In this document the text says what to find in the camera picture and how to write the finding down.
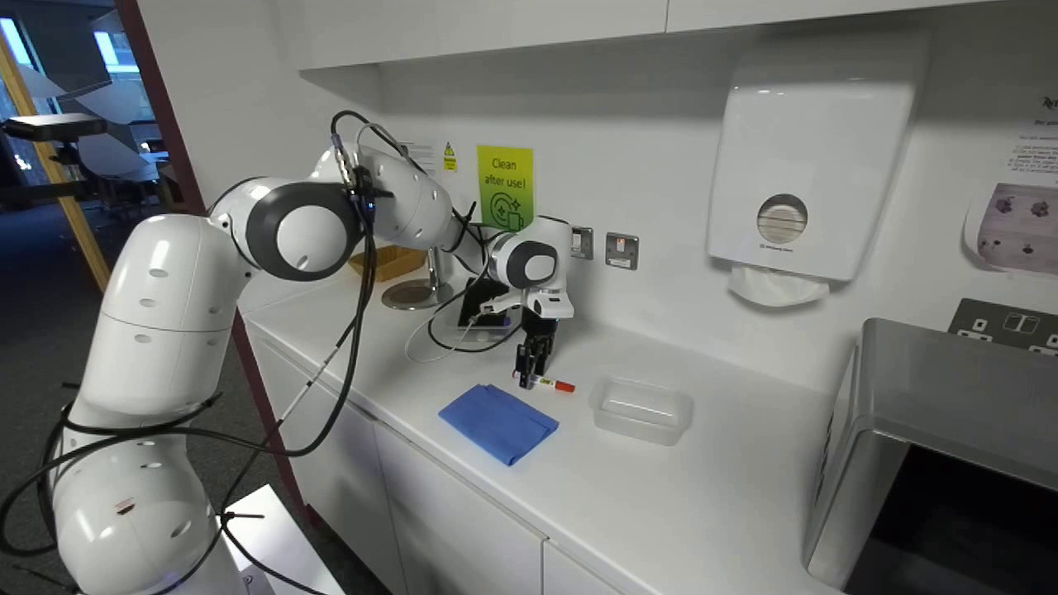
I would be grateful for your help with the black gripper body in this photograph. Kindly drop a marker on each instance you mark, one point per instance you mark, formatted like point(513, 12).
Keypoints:
point(536, 331)

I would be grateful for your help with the orange marker with white barrel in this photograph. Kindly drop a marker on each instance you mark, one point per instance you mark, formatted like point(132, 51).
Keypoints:
point(559, 385)

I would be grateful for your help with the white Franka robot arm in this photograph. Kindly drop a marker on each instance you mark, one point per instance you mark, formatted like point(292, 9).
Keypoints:
point(166, 319)

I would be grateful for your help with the clear plastic lunchbox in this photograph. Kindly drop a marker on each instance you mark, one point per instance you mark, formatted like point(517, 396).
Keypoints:
point(642, 412)

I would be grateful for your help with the blue folded cloth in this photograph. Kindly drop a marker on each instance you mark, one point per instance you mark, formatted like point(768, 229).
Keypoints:
point(496, 420)

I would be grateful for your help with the chrome water tap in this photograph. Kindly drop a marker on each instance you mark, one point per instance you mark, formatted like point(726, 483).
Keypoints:
point(444, 277)

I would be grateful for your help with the green clean after use sign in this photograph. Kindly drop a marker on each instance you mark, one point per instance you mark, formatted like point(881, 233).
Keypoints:
point(509, 178)

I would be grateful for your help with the white lower cabinet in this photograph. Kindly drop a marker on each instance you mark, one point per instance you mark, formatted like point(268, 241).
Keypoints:
point(466, 530)

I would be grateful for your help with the white cabinet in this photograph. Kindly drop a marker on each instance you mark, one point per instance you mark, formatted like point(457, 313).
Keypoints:
point(496, 28)
point(466, 530)

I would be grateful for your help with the yellow warning sticker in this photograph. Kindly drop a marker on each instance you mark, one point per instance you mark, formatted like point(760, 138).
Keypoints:
point(450, 157)

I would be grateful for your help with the white floor board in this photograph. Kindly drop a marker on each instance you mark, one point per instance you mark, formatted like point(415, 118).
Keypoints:
point(275, 549)

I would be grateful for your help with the white upper cabinet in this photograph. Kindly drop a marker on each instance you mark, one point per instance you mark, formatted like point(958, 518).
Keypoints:
point(496, 28)

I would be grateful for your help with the white paper towel dispenser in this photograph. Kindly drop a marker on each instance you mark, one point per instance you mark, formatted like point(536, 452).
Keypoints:
point(813, 183)

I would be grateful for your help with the yellow pole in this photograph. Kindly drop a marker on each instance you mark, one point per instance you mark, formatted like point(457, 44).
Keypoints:
point(69, 198)

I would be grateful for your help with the black background table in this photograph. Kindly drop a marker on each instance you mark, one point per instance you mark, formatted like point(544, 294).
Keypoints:
point(52, 124)

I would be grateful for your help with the dark red door frame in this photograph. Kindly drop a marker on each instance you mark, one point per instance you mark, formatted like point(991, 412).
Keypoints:
point(166, 120)

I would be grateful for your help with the purple picture wall poster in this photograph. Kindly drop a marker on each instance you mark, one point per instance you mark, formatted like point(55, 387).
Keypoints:
point(1020, 226)

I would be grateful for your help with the white text wall paper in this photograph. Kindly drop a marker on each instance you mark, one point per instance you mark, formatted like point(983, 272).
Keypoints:
point(1035, 145)

